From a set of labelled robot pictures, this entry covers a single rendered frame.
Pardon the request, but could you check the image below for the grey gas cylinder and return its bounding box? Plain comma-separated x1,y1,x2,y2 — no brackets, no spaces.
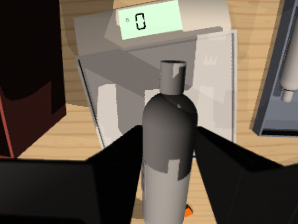
141,60,198,224

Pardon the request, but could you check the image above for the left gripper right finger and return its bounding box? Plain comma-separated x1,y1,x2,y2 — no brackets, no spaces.
194,126,298,224

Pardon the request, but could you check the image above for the red open-top box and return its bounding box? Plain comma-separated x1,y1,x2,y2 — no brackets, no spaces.
0,0,67,158

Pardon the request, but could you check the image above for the grey digital scale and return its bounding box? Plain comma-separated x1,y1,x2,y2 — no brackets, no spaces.
73,0,237,150

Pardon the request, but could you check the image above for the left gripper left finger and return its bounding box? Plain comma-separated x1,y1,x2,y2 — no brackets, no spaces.
0,125,143,224

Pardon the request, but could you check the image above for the silver co2 cylinder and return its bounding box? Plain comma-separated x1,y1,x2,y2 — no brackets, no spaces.
280,15,298,102

